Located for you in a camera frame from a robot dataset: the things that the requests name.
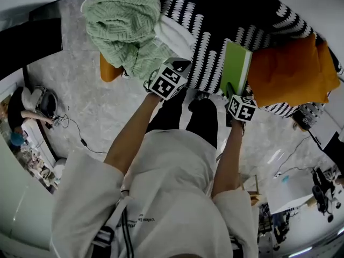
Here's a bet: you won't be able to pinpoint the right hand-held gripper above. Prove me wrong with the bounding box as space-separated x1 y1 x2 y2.
224 82 257 133

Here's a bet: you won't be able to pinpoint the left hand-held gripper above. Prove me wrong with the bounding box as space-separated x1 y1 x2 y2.
144 58 192 102

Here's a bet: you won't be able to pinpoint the green book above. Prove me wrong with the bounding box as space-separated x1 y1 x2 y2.
219 40 253 96

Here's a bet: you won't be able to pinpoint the person's right forearm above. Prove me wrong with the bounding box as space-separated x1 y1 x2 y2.
211 118 247 198

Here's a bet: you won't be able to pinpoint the person's left forearm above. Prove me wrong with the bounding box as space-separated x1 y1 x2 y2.
103 91 164 177

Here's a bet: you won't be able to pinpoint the white fluffy cloth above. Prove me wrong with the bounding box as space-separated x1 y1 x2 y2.
154 15 197 61

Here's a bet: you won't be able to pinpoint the person's black trousers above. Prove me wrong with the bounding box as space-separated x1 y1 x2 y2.
146 87 218 150

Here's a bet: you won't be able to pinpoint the orange cushion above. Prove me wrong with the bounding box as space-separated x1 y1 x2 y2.
316 40 341 96
247 33 330 107

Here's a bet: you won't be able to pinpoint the black white striped throw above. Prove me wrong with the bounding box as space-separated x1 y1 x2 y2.
122 0 344 118

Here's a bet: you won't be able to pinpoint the green knitted blanket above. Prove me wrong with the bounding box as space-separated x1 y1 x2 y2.
81 0 175 80

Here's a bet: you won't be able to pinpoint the grey patterned knit blanket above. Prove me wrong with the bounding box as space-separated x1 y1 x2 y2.
291 102 327 133

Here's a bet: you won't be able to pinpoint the person's white t-shirt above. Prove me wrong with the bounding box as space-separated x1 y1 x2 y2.
49 129 260 258

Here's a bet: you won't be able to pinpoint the black round device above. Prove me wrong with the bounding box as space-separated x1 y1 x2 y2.
40 90 59 118

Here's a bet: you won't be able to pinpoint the black TV cabinet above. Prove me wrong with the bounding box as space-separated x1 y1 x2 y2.
0 17 64 82

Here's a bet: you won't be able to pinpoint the cluttered display shelf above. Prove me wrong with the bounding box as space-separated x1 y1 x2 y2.
0 92 60 193

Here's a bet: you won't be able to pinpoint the long black floor cable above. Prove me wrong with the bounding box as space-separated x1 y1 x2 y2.
276 135 312 174

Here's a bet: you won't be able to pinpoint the thin black cable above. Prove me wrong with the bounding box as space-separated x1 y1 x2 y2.
64 117 108 154

